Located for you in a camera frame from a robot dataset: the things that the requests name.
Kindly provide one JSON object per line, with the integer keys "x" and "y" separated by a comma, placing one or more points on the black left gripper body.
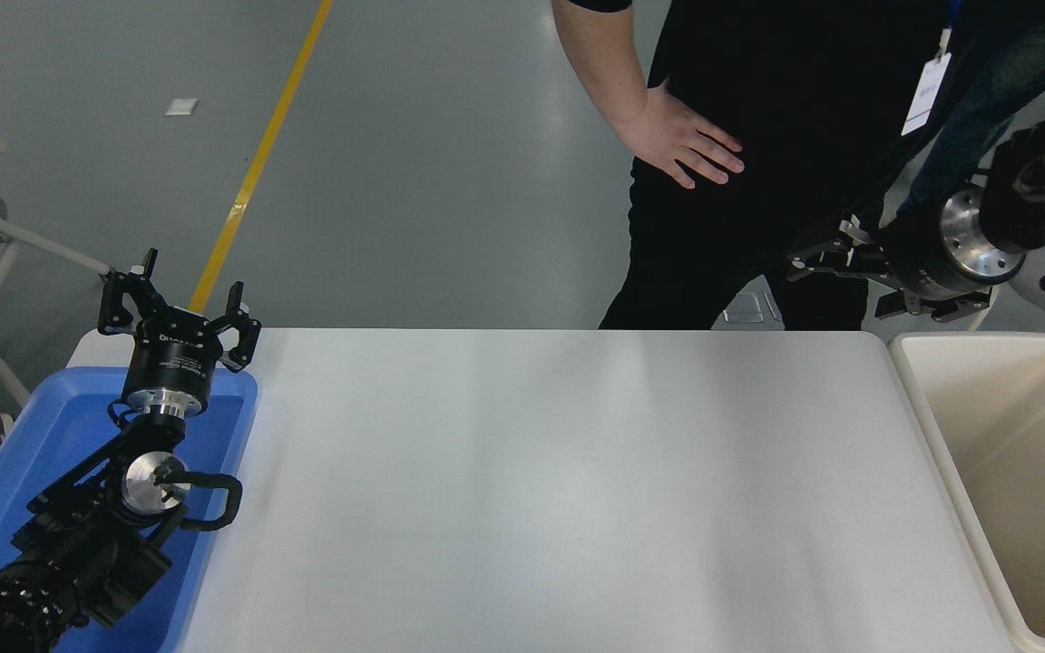
{"x": 169, "y": 358}

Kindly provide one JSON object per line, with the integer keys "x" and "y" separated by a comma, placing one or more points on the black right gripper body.
{"x": 917, "y": 258}

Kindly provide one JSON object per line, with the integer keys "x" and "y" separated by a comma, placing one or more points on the person's forearm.
{"x": 600, "y": 54}

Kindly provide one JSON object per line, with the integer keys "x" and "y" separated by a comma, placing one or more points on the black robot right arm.
{"x": 1040, "y": 181}

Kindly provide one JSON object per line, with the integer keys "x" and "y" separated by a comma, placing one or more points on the person's hand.
{"x": 677, "y": 136}

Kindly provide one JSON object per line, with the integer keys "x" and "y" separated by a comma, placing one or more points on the silver floor plate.
{"x": 771, "y": 307}
{"x": 742, "y": 310}

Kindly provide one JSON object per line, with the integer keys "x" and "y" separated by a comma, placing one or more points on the blue plastic tray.
{"x": 60, "y": 426}

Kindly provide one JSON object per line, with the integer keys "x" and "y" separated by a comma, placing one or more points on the white ID badge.
{"x": 926, "y": 95}

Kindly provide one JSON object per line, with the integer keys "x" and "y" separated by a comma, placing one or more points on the person in blue jeans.
{"x": 985, "y": 109}

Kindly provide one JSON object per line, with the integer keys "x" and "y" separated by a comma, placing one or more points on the person in black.
{"x": 786, "y": 109}

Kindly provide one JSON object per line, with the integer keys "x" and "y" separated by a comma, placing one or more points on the large pale bin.
{"x": 1030, "y": 472}

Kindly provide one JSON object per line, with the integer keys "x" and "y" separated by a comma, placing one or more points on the white floor patch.
{"x": 181, "y": 107}

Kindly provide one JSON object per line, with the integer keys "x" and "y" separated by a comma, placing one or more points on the white frame chair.
{"x": 5, "y": 231}

